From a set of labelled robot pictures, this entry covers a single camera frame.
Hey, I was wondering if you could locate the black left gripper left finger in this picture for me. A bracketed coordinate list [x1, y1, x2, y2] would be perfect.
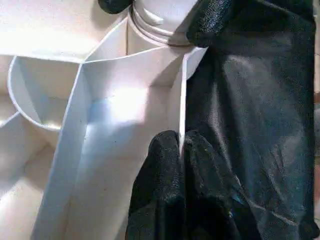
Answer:
[123, 129, 188, 240]

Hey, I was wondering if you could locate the black mat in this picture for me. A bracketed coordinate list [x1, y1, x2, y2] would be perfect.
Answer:
[184, 0, 320, 240]

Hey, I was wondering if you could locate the white plastic table leg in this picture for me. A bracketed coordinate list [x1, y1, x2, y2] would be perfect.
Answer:
[127, 0, 201, 48]

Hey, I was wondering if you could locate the white plastic table top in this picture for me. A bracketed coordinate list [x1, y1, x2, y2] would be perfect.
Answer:
[0, 0, 210, 240]

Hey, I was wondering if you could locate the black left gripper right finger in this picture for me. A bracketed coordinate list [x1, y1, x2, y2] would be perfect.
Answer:
[182, 129, 263, 240]

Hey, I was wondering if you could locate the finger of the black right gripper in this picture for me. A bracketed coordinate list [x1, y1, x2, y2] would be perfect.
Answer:
[97, 0, 135, 15]
[186, 0, 241, 49]

